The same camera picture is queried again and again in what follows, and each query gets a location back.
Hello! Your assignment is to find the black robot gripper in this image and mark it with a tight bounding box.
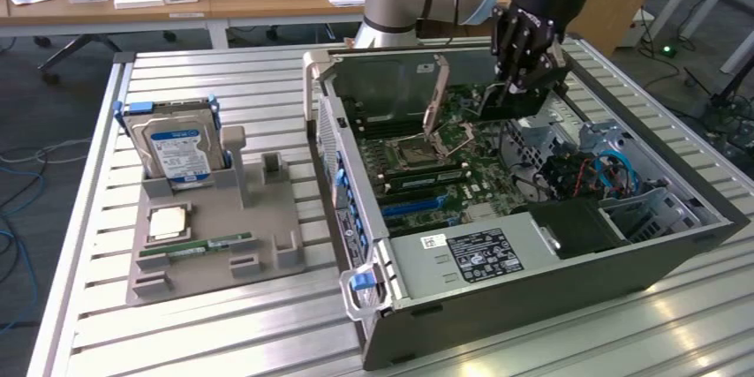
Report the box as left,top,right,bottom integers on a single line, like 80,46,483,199
491,0,603,96

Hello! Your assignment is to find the graphics card with metal bracket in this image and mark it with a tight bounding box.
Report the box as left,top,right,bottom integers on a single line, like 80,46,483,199
422,53,554,139

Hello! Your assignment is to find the metal disk bay cage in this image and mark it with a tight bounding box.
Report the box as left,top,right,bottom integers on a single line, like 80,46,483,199
499,80,597,175

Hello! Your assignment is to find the metal socket cover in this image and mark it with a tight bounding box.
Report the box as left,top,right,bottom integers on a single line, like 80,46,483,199
450,120,479,151

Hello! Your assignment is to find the black stand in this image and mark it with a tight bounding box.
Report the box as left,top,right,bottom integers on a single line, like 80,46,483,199
682,27,754,139

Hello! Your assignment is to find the CPU socket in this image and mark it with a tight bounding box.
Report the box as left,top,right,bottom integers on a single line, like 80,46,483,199
386,132,454,167

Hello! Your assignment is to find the green motherboard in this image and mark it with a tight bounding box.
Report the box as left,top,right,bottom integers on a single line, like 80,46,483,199
340,83,531,237

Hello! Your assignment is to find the black plastic air shroud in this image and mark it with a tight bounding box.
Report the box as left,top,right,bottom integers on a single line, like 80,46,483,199
527,198,631,261

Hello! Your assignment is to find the blue expansion slot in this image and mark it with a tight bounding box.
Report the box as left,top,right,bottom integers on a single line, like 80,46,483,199
379,198,452,220

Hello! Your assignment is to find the grey power supply unit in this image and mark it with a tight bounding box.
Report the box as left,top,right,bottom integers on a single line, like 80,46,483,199
382,212,561,305

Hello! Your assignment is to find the open grey PC case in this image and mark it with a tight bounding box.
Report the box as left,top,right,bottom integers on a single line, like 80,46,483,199
300,39,753,372

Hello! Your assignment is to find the blue case latch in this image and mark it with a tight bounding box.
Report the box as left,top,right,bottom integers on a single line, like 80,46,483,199
347,273,376,294

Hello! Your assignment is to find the hard disk with blue caddy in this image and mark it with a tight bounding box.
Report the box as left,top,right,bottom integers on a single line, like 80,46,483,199
111,94,223,192

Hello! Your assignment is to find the black chair base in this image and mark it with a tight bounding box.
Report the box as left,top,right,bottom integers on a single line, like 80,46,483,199
33,31,178,85

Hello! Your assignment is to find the silver CPU chip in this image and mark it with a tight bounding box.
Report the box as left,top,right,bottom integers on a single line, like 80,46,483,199
145,207,190,238

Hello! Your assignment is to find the green RAM stick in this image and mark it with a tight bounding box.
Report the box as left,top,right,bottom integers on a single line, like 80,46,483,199
140,230,255,259

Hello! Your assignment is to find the grey printed parts rack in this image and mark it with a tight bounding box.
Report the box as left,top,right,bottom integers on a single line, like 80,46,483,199
124,124,308,307

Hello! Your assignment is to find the black wire bundle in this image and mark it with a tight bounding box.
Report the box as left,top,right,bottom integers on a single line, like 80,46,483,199
511,154,590,201

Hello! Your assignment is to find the red wire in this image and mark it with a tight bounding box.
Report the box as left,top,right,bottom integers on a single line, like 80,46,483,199
575,155,591,198

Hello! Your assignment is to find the blue wire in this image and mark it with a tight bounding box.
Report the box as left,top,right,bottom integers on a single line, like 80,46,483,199
591,151,641,200

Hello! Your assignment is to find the metal drive bracket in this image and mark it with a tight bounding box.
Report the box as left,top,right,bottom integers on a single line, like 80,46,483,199
598,186,709,244

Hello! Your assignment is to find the white floor cable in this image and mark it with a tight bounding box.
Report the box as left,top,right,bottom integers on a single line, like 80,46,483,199
0,137,91,167

